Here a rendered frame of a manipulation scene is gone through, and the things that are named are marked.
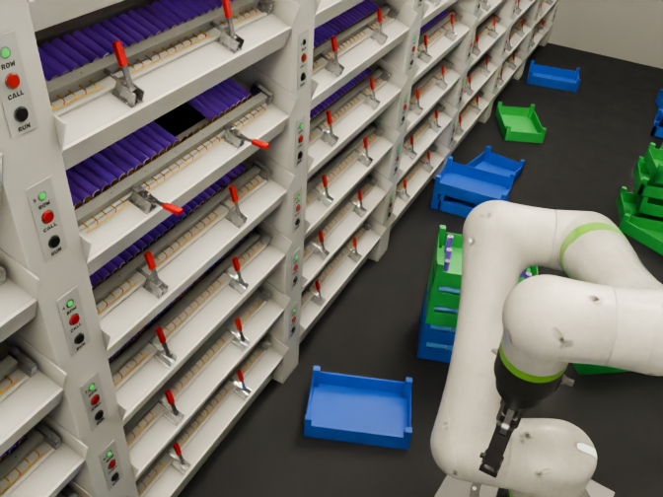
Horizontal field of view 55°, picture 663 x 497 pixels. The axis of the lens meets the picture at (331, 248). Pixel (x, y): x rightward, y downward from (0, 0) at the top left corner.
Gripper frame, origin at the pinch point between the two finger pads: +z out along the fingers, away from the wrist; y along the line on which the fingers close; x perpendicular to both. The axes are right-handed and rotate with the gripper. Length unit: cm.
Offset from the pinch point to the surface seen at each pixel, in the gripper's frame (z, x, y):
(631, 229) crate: 102, -17, 164
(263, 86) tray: -21, 72, 42
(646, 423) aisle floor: 83, -36, 65
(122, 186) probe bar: -30, 70, -3
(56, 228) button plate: -39, 64, -19
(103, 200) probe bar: -31, 70, -8
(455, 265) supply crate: 51, 31, 71
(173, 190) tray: -25, 66, 4
